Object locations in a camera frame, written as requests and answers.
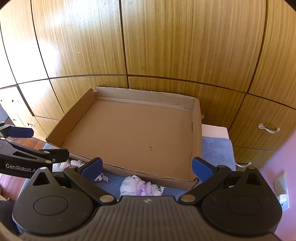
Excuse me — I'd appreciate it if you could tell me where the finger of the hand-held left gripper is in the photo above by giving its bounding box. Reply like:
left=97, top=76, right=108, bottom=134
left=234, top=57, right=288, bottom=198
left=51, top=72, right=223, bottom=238
left=0, top=138, right=69, bottom=164
left=0, top=124, right=34, bottom=139

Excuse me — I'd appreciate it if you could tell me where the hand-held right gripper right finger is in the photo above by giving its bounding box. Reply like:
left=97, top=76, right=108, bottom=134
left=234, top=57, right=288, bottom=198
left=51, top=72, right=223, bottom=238
left=180, top=157, right=267, bottom=206

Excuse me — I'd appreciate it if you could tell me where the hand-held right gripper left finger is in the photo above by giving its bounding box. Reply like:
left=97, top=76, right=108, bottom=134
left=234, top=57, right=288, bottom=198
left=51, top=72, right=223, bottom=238
left=30, top=157, right=117, bottom=206

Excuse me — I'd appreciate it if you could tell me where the white speckled bundle red tie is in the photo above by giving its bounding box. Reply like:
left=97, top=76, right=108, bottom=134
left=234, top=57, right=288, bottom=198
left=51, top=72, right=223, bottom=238
left=53, top=159, right=109, bottom=183

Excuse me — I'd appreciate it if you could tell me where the white cloth bundle lilac tie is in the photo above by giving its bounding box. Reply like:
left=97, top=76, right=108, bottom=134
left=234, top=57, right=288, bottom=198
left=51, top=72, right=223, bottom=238
left=120, top=175, right=165, bottom=197

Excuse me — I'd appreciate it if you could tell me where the cardboard box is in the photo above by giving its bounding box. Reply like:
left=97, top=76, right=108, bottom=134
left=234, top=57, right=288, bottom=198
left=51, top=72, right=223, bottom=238
left=45, top=86, right=203, bottom=190

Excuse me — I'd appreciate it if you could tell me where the blue towel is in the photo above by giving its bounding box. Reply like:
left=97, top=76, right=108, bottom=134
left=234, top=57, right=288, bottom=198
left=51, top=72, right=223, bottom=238
left=43, top=136, right=237, bottom=202

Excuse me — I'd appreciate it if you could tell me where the white table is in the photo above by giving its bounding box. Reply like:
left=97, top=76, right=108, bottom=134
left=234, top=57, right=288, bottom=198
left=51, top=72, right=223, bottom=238
left=201, top=124, right=229, bottom=139

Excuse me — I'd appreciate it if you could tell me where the dark cloth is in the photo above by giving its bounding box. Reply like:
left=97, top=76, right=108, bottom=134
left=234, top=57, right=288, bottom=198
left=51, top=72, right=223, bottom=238
left=0, top=200, right=21, bottom=235

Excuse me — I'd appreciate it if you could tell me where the wooden wardrobe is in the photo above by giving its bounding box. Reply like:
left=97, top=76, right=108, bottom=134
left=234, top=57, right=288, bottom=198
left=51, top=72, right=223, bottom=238
left=0, top=0, right=296, bottom=172

